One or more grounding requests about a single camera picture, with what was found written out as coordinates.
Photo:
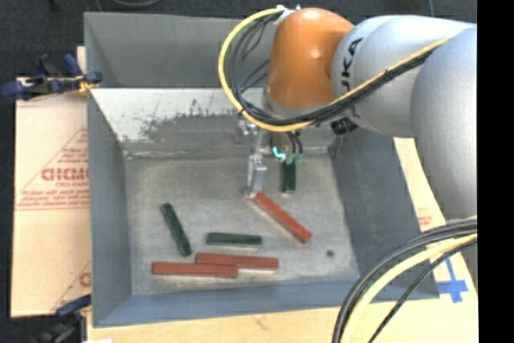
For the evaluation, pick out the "grey metal bin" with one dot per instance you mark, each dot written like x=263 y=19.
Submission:
x=225 y=213

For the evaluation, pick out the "dark green flat block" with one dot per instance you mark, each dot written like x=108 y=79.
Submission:
x=176 y=229
x=288 y=177
x=233 y=239

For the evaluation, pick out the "brown cardboard board, red print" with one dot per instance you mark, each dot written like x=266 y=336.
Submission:
x=48 y=213

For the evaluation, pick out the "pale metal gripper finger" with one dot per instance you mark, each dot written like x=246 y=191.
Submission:
x=262 y=178
x=252 y=176

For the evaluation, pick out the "red-brown flat block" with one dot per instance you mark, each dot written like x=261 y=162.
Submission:
x=192 y=269
x=283 y=217
x=241 y=261

